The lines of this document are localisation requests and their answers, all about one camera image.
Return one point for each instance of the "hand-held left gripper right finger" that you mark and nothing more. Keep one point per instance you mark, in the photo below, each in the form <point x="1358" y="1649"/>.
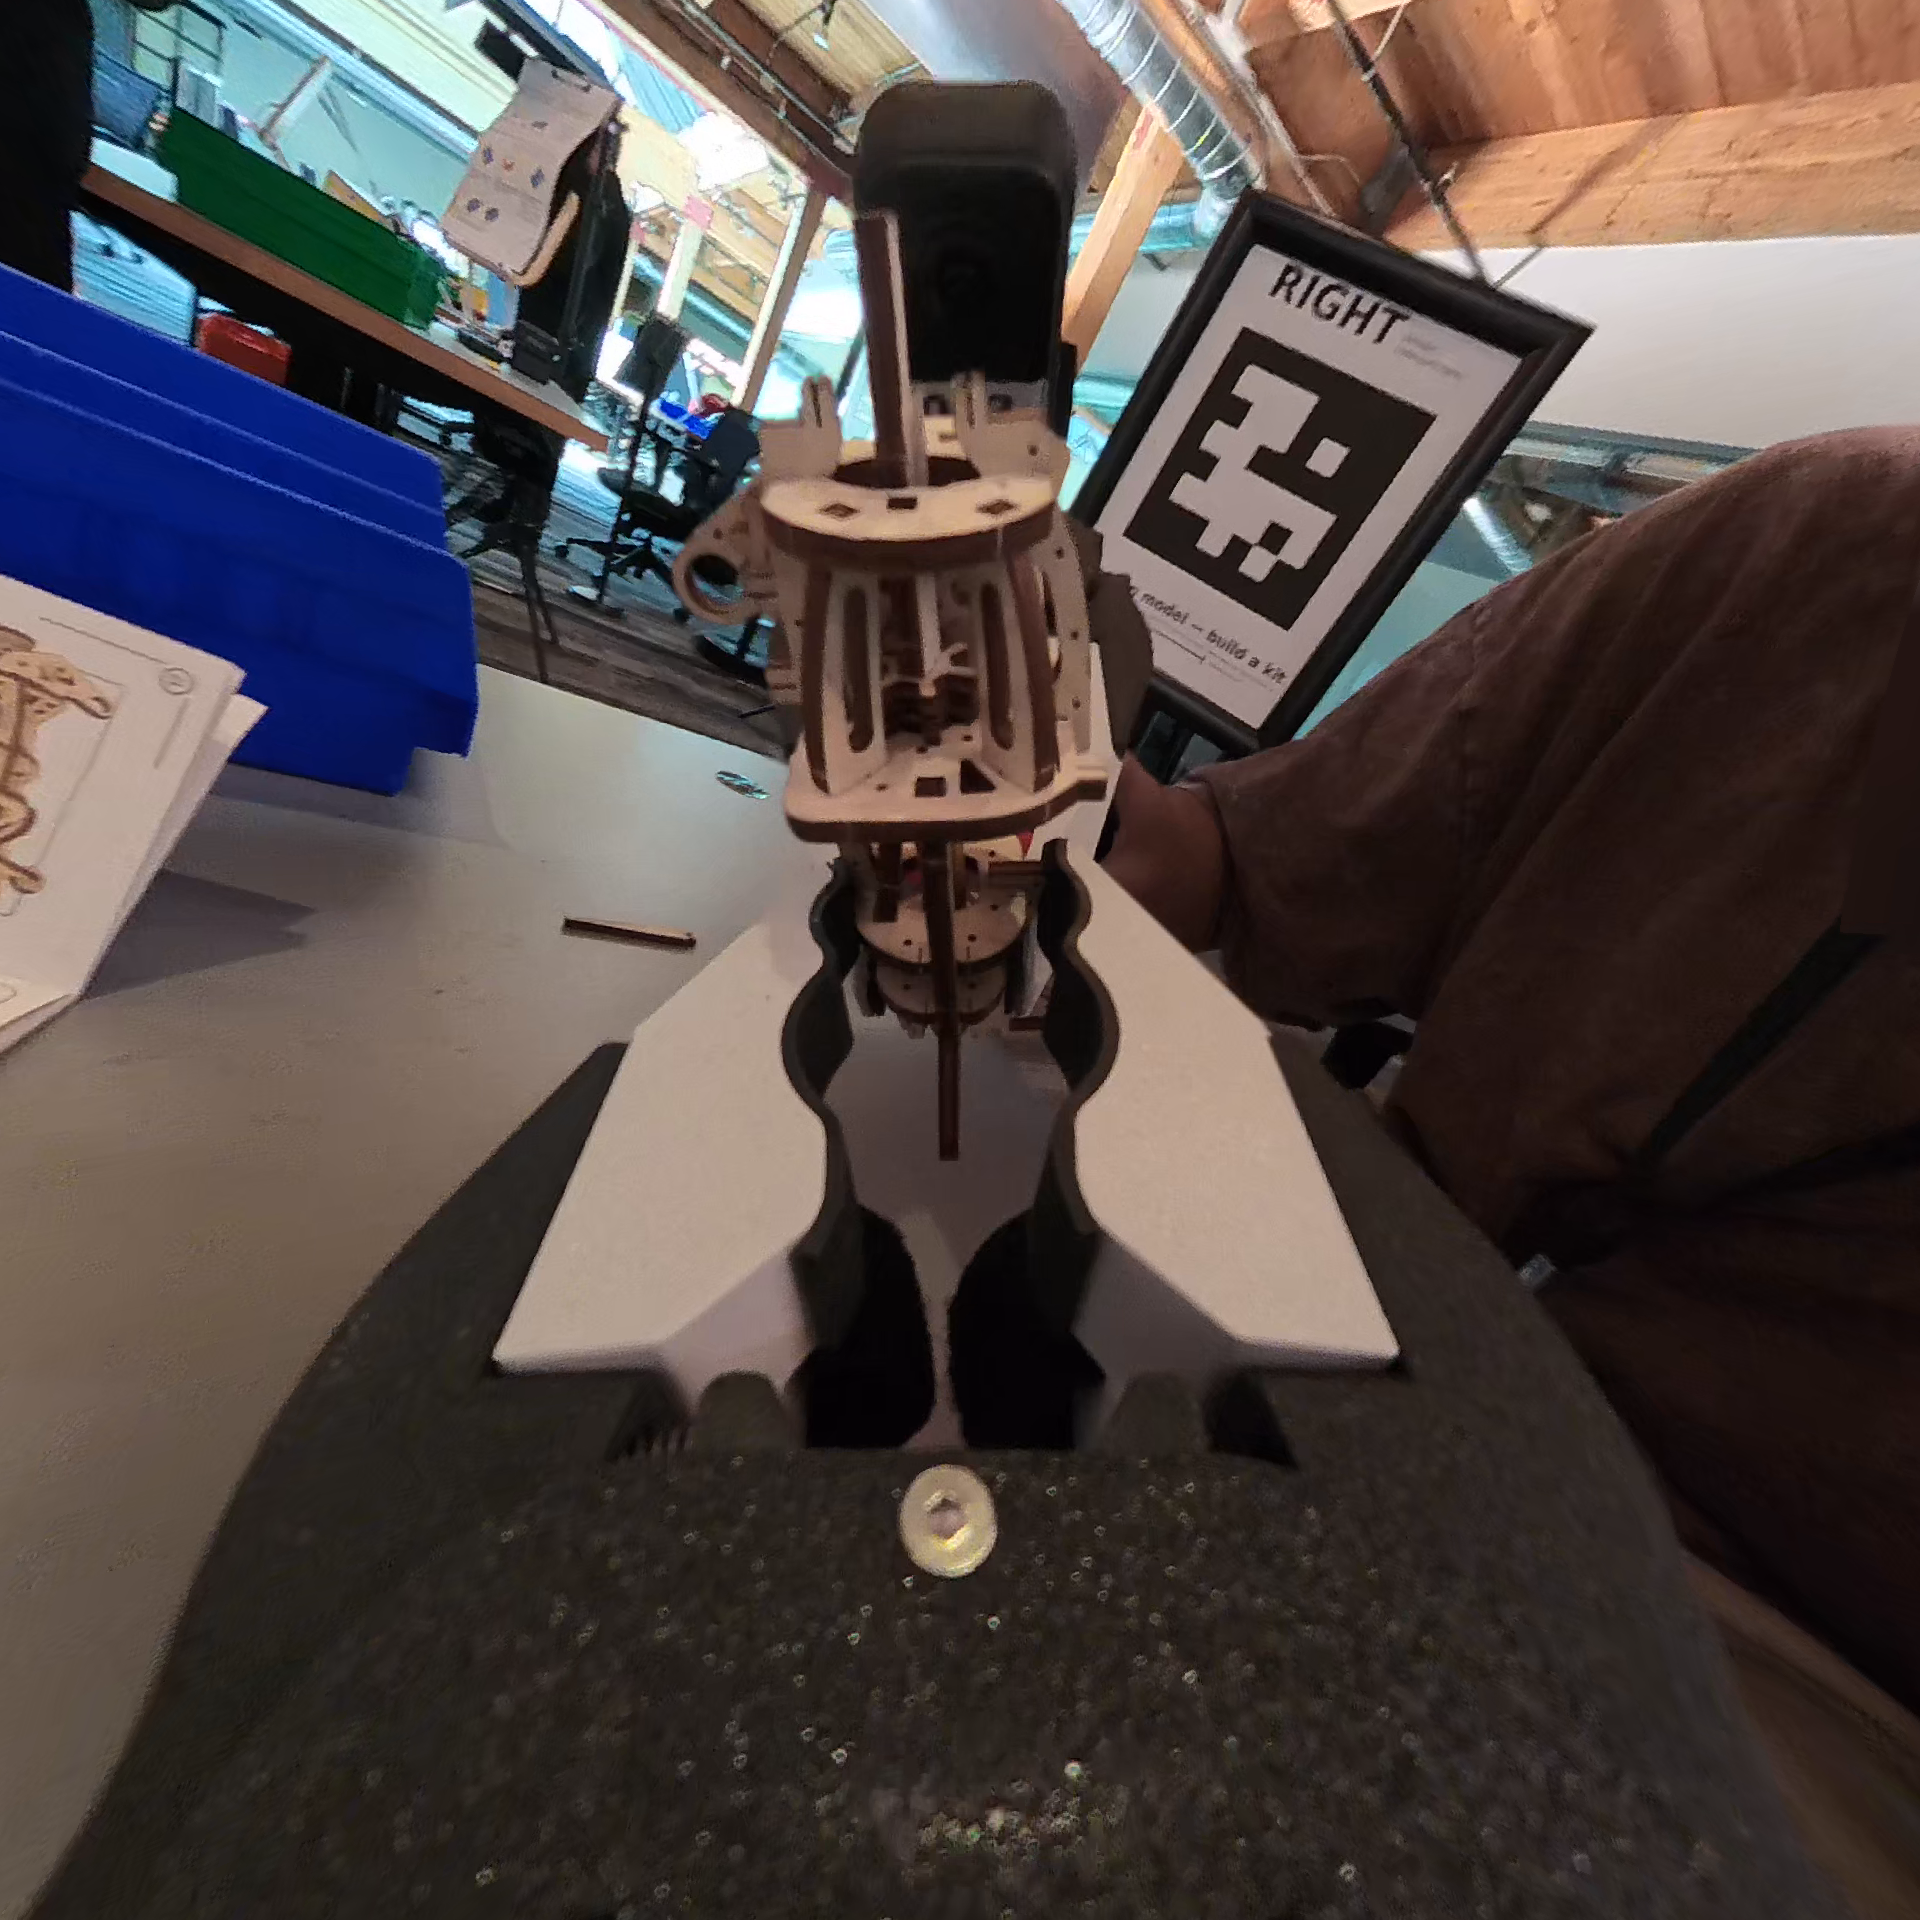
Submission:
<point x="1214" y="1201"/>

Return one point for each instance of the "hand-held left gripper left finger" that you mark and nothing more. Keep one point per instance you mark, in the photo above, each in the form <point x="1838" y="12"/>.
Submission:
<point x="660" y="1201"/>

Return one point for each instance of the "wooden mechanical model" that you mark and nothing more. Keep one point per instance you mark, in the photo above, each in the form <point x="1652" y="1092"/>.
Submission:
<point x="856" y="510"/>

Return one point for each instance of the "person's right forearm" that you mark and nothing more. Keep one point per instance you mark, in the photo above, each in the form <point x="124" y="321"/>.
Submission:
<point x="1500" y="750"/>

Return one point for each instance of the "small wooden stick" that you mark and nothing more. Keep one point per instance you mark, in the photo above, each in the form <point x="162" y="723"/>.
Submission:
<point x="628" y="930"/>

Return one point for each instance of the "framed marker sign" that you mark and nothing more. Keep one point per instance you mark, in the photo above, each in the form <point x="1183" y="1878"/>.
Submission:
<point x="1306" y="450"/>

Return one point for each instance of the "black office chair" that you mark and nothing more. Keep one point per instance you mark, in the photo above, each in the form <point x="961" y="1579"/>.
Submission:
<point x="660" y="510"/>

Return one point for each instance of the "long wooden table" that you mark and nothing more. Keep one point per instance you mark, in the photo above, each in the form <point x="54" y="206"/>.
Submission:
<point x="345" y="300"/>

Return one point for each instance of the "green storage tote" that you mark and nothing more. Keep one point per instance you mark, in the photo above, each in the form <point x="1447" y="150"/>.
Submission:
<point x="300" y="224"/>

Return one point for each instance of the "white instruction booklet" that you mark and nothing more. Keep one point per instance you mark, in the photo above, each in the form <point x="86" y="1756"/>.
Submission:
<point x="89" y="780"/>

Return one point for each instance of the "blue plastic bin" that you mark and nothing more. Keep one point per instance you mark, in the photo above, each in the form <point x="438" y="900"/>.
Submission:
<point x="224" y="598"/>

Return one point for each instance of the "red box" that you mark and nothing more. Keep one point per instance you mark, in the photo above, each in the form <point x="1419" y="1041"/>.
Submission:
<point x="243" y="348"/>

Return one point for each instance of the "person's leg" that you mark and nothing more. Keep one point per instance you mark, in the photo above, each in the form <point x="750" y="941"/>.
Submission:
<point x="1830" y="1769"/>

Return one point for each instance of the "silver ventilation duct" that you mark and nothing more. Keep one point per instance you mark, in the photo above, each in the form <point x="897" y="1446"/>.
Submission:
<point x="1171" y="75"/>

